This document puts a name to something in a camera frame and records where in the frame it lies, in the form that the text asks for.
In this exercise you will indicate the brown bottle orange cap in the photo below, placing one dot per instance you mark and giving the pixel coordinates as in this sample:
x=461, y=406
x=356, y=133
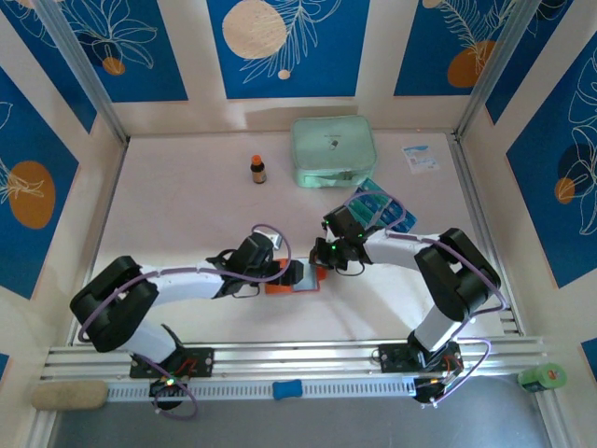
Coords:
x=258, y=175

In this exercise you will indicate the aluminium corner post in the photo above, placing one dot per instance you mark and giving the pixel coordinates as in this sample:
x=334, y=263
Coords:
x=82, y=65
x=501, y=65

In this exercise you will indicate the black base connector box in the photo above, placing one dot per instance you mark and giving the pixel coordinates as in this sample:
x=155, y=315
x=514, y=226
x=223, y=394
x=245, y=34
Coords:
x=163, y=387
x=426, y=389

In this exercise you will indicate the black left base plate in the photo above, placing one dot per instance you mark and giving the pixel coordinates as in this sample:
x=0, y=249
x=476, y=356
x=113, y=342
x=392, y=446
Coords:
x=203, y=361

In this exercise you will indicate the mint green zip pouch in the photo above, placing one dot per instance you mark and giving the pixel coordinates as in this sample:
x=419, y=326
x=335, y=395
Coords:
x=333, y=144

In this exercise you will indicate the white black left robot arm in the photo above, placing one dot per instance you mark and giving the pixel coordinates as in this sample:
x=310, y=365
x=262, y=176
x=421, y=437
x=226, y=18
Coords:
x=186, y=282

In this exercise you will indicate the orange card holder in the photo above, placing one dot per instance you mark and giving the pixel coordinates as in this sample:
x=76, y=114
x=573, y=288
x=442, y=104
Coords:
x=277, y=289

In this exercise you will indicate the blue foil packets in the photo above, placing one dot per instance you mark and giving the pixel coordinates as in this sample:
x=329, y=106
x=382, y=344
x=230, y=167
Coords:
x=403, y=221

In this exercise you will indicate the white blue sachet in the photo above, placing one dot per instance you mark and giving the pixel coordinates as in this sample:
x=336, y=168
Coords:
x=420, y=159

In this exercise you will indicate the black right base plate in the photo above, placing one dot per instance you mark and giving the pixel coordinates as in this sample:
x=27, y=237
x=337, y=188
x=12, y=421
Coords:
x=392, y=358

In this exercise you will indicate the green roll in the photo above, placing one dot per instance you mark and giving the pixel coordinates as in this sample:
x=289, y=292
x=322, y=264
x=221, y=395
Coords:
x=543, y=377

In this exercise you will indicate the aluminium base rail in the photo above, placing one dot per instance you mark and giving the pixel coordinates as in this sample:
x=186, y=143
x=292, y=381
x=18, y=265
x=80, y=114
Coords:
x=298, y=357

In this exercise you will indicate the beige foam pad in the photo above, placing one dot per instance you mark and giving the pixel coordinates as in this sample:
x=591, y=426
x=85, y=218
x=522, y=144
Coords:
x=65, y=396

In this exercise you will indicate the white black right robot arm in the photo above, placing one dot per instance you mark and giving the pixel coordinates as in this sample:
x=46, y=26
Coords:
x=396, y=249

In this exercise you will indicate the blue clip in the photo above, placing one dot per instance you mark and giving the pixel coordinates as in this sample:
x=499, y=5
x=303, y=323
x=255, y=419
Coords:
x=287, y=390

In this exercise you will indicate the aluminium side rail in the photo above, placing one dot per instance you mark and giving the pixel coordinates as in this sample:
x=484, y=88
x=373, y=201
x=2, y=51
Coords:
x=471, y=186

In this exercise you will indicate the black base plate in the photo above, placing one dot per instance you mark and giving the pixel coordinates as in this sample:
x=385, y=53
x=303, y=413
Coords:
x=203, y=361
x=392, y=358

